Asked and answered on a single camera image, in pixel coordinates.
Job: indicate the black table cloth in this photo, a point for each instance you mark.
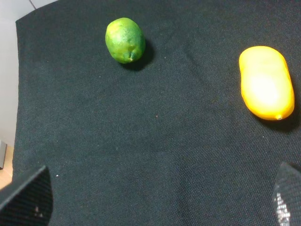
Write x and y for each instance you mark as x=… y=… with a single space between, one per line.
x=166 y=140

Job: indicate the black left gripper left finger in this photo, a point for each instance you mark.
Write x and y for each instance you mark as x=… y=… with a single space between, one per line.
x=28 y=200

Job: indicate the green lime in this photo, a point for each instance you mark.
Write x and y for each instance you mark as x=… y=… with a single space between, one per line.
x=125 y=40

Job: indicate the yellow mango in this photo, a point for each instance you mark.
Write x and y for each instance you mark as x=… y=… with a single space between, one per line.
x=266 y=86

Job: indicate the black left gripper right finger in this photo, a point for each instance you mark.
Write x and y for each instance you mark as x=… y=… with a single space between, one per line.
x=287 y=195

